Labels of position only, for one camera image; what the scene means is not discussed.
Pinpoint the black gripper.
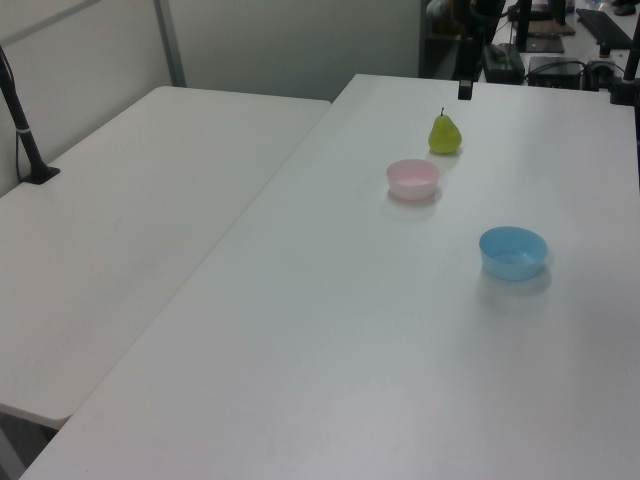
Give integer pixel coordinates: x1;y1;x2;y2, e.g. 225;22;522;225
456;19;485;101

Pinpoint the green pear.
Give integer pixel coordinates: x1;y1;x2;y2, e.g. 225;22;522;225
427;106;463;156

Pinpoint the pink plastic bowl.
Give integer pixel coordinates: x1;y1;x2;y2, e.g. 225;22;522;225
385;158;441;202

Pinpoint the blue plastic bowl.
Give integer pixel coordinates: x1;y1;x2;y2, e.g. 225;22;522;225
478;225;550;282

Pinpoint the dark box with green part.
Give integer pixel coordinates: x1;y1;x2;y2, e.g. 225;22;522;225
480;43;526;84

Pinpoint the black monitor stand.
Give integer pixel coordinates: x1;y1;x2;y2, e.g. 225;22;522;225
515;0;567;55

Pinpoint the black equipment box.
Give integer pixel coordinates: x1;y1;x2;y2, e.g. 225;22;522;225
526;55;587;89

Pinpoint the black keyboard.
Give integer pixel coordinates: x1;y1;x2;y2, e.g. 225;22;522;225
574;7;635;51

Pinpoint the black clamp pole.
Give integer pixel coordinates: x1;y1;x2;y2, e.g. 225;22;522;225
606;27;640;107

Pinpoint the white side table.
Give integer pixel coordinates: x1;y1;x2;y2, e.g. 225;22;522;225
0;85;334;431

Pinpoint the small black camera device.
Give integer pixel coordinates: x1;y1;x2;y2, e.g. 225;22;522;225
583;43;617;92

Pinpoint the grey partition post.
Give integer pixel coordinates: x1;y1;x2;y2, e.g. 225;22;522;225
152;0;188;89

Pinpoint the black camera pole with base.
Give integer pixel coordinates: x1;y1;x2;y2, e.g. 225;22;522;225
0;44;62;187

